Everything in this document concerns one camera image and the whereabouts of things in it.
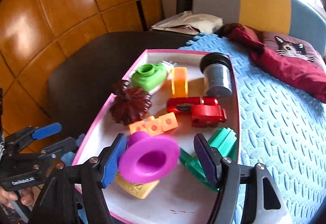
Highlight yellow oval perforated toy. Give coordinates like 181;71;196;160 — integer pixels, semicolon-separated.
115;173;160;199

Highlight orange cube block toy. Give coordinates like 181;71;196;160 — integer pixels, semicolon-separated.
129;113;178;136

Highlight person left hand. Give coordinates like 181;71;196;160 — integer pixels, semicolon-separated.
0;187;34;209

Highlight orange plastic clip piece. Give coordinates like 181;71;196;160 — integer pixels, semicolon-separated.
171;67;188;98

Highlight beige cloth bag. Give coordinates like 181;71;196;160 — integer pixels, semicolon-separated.
151;11;223;35

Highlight red plastic toy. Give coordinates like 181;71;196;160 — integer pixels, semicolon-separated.
166;96;227;128

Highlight grey yellow blue headboard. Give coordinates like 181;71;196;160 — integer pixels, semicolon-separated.
192;0;325;55

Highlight purple cat pillow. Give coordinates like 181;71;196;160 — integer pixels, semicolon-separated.
262;31;325;70

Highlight dark brown flower toy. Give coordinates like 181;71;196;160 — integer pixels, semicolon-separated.
109;80;152;126

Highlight pink rimmed white tray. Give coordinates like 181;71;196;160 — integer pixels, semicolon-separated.
72;48;242;224

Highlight magenta plastic cup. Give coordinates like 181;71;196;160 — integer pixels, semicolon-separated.
118;131;180;184

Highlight black lidded clear jar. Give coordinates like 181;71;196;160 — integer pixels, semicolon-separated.
199;52;233;98

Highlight green plug-in device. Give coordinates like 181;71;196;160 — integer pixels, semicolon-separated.
130;61;176;93

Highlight blue foam puzzle mat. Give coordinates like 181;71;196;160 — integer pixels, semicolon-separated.
183;35;325;223

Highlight dark red blanket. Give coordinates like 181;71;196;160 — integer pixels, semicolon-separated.
218;23;325;103

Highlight green plastic funnel piece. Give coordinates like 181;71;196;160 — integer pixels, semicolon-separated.
180;127;238;191

